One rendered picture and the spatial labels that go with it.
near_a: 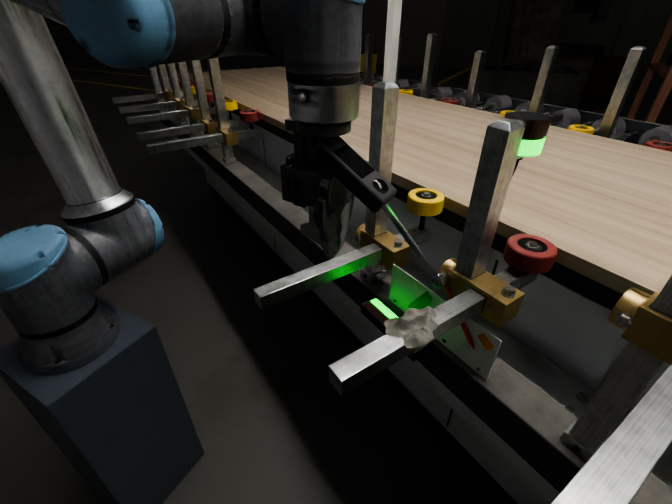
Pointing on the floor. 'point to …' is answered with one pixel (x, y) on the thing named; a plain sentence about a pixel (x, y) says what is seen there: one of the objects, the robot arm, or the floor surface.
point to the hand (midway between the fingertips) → (336, 251)
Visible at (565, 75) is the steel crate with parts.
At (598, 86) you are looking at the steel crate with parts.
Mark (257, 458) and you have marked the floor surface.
